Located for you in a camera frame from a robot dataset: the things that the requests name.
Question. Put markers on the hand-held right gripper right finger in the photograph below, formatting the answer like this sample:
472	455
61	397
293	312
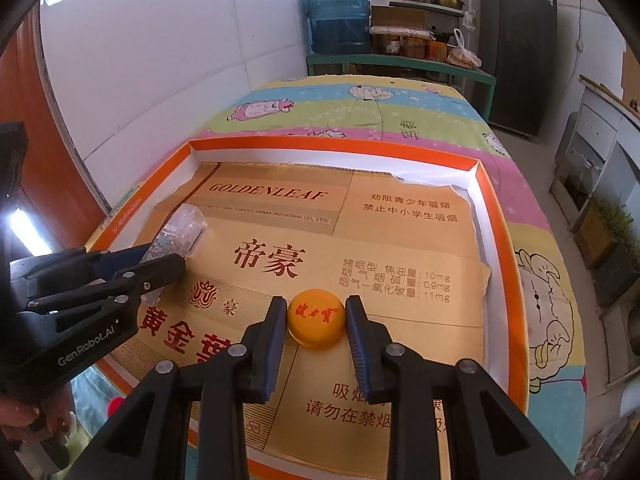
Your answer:
356	350

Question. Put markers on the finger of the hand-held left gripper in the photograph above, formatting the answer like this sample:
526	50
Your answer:
160	269
132	256

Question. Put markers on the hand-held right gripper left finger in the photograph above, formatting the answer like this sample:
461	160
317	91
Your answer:
274	355

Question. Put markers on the clear plastic bottle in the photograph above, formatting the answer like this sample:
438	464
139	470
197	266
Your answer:
182	232

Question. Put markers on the orange bottle cap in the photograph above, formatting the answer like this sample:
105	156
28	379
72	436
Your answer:
316	317

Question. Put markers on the orange-rimmed shallow box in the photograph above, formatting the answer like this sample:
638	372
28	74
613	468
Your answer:
507	280

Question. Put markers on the person's left hand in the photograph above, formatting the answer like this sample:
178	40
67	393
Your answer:
25	412

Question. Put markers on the small red object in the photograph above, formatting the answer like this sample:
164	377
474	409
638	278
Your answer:
116	406

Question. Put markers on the printed cardboard sheet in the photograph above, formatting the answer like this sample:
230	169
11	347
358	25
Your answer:
400	240

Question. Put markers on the orange wooden door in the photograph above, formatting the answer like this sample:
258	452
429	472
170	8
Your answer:
55	160

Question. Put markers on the printed cartoon blanket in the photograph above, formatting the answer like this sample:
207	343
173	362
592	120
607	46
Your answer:
350	110

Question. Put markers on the planter with grass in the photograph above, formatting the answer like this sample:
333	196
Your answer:
607	225

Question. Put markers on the dark food tub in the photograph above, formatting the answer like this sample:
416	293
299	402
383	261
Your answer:
385	42

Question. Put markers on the orange food tub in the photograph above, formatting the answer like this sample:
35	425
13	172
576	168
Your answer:
413	46
435	49

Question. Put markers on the blue water jug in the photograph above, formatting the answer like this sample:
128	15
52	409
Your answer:
337	15

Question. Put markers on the plastic bag of food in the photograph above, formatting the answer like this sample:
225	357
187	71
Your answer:
462	55

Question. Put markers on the white cabinet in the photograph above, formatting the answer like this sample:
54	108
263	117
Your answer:
600	125

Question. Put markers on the brown cardboard box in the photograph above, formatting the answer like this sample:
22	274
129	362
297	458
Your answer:
397	16

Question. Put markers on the dark grey refrigerator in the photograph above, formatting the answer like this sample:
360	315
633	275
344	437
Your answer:
517	50

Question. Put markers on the metal pan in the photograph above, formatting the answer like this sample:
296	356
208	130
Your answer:
445	0

